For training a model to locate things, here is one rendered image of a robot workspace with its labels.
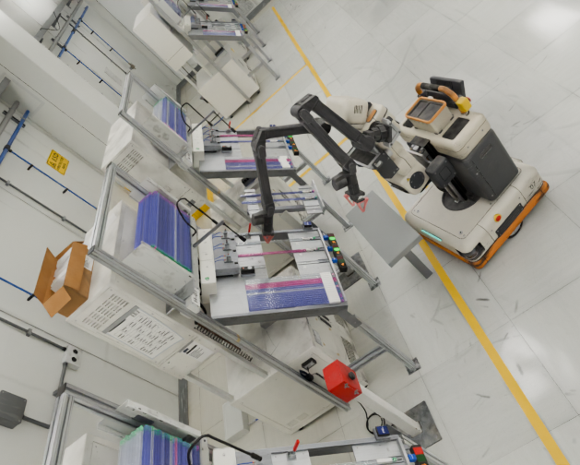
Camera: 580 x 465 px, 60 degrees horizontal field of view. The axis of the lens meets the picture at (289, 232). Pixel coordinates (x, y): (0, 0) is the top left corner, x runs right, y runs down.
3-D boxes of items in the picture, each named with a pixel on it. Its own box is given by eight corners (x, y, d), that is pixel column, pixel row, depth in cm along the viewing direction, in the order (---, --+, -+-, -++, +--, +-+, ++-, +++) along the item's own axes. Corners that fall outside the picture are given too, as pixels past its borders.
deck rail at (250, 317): (346, 310, 271) (347, 302, 267) (347, 313, 269) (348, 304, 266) (211, 324, 259) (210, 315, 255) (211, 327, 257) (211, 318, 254)
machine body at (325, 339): (345, 307, 369) (290, 264, 335) (374, 387, 314) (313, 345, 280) (278, 354, 387) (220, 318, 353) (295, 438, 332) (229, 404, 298)
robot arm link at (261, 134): (256, 130, 262) (249, 125, 269) (256, 155, 269) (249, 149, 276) (331, 121, 279) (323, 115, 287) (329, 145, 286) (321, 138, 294)
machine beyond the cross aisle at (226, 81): (273, 55, 758) (177, -53, 654) (282, 74, 694) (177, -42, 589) (208, 116, 796) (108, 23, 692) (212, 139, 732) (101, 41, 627)
